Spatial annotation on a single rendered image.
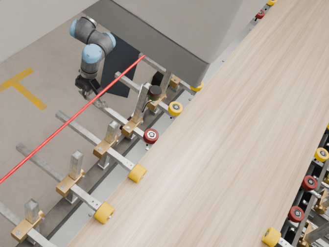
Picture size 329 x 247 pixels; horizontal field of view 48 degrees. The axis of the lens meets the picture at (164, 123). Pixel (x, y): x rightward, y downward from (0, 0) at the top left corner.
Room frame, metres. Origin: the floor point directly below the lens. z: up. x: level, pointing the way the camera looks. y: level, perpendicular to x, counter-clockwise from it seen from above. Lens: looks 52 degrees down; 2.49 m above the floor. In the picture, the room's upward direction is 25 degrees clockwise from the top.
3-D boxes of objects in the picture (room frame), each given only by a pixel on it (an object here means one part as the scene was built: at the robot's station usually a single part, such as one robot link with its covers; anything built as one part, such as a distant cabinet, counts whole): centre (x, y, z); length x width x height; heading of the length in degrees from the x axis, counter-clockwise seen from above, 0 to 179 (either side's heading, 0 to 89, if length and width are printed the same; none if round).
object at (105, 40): (1.33, 0.46, 1.14); 0.12 x 0.12 x 0.09; 83
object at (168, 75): (1.43, 0.09, 0.93); 0.04 x 0.04 x 0.48; 77
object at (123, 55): (2.10, 0.53, 0.30); 0.25 x 0.25 x 0.60; 13
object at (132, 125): (1.17, 0.15, 0.85); 0.14 x 0.06 x 0.05; 167
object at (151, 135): (1.12, 0.04, 0.85); 0.08 x 0.08 x 0.11
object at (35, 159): (0.67, 0.31, 0.95); 0.50 x 0.04 x 0.04; 77
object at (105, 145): (0.92, 0.21, 0.95); 0.14 x 0.06 x 0.05; 167
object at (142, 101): (1.19, 0.15, 0.93); 0.04 x 0.04 x 0.48; 77
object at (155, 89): (1.18, 0.10, 1.07); 0.06 x 0.06 x 0.22; 77
